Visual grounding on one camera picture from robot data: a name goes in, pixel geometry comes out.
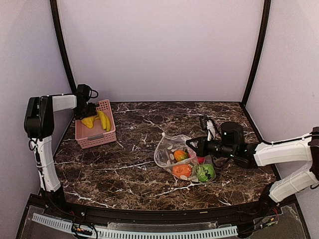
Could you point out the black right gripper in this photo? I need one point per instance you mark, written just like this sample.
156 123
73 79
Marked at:
201 149

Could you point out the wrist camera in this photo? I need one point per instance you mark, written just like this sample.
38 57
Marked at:
83 93
231 134

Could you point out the clear zip top bag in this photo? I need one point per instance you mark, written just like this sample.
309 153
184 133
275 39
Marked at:
164 158

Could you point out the pink perforated plastic basket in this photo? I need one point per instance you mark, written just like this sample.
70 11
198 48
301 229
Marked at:
96 136

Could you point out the black front rail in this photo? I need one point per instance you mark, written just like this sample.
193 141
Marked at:
102 216

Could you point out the green fake watermelon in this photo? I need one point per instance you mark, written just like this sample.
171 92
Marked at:
205 172

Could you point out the yellow fake banana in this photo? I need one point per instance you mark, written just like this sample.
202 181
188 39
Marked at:
105 121

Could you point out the black frame post left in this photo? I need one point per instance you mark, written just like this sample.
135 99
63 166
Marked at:
61 45

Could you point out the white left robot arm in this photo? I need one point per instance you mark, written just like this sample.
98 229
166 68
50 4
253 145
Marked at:
39 126

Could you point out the pink fake fruit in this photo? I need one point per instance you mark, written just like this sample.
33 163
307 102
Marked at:
196 159

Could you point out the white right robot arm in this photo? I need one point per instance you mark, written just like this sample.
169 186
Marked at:
304 148

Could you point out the orange fake fruit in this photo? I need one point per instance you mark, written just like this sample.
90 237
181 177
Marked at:
182 171

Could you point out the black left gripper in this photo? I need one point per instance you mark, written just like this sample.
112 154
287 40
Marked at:
78 115

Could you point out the black frame post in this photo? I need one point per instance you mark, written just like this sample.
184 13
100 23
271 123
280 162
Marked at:
61 45
258 52

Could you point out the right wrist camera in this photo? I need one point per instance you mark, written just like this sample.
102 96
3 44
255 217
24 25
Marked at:
231 134

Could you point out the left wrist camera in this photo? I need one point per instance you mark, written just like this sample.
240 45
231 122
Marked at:
83 93

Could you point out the black frame post right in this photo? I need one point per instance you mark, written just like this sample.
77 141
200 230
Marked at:
258 52

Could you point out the yellow fake lemon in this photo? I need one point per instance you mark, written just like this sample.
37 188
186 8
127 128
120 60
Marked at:
89 121

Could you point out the white slotted cable duct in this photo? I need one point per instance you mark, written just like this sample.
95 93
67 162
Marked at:
137 231

